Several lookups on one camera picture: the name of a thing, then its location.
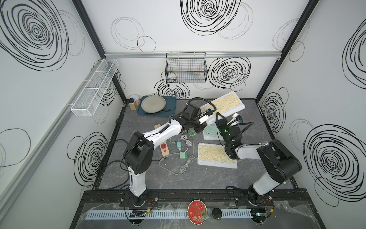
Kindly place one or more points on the beige power strip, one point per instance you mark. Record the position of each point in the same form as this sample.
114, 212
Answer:
164, 148

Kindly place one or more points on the black wire wall basket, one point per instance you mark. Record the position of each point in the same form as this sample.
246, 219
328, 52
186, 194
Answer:
186, 67

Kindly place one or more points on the red round emergency button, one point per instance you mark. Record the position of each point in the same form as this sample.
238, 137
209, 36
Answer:
197, 212

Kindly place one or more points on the teal usb charger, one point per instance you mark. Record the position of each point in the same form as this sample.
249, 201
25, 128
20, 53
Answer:
179, 146

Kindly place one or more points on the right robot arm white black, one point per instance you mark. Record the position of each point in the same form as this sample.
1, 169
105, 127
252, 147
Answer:
279, 162

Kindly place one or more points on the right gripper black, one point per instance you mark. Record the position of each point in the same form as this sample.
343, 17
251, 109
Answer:
222, 123

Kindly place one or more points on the green wireless keyboard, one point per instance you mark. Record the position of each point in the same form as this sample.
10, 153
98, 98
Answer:
211, 133

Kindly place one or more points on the green usb charger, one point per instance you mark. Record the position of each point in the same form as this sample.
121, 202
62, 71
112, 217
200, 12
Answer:
183, 155

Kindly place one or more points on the white slotted cable duct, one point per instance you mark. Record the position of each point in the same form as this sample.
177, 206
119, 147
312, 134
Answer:
160, 214

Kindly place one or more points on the teal tray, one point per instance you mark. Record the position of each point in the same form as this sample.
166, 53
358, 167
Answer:
170, 104

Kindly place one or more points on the yellow wireless keyboard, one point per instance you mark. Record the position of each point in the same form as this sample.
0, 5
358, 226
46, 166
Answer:
226, 105
214, 156

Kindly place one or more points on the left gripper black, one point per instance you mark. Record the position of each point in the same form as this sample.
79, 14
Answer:
201, 126

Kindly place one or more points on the white wire wall shelf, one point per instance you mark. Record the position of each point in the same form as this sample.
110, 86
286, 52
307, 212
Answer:
96, 86

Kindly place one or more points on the black knife on tray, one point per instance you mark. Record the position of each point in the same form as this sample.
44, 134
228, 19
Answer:
161, 111

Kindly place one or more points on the grey round plate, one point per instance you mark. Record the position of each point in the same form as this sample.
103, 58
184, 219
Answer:
153, 103

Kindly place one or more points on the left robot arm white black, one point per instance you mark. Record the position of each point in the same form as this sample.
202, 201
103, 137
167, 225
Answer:
138, 154

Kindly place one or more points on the black round knob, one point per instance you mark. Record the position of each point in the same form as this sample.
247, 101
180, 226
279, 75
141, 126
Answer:
217, 213

